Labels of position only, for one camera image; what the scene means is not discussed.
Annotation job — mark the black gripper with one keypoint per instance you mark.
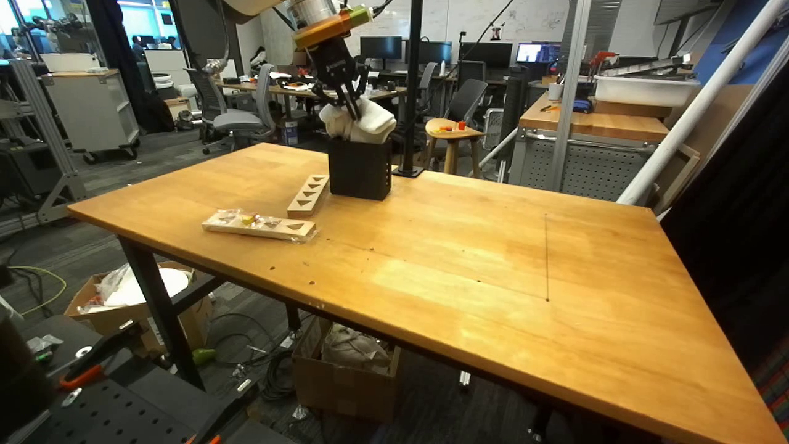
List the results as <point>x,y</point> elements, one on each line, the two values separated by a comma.
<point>338,77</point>

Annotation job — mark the grey office chair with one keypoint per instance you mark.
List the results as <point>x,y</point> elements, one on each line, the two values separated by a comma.
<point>232,125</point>

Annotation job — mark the white diagonal pole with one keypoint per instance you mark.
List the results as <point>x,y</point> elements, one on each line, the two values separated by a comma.
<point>727,68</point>

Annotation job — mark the round wooden stool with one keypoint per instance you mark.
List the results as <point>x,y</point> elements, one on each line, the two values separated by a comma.
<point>452,134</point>

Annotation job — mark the black box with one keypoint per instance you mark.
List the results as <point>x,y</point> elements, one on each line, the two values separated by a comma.
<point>360,169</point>

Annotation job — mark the cardboard box with white bag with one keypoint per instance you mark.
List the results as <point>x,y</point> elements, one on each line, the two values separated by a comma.
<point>108,300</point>

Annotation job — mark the plain wooden puzzle board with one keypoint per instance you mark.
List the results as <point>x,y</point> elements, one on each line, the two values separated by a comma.
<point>309,195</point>

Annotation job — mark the wooden puzzle board with triangle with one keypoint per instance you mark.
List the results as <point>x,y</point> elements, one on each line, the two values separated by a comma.
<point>270,229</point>

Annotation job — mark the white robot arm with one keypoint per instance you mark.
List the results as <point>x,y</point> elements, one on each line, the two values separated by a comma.
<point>303,14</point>

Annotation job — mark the cardboard box under table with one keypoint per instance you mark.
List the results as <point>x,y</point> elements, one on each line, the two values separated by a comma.
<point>345,373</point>

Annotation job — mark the white towel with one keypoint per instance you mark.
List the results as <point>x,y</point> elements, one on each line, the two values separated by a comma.
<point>371,127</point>

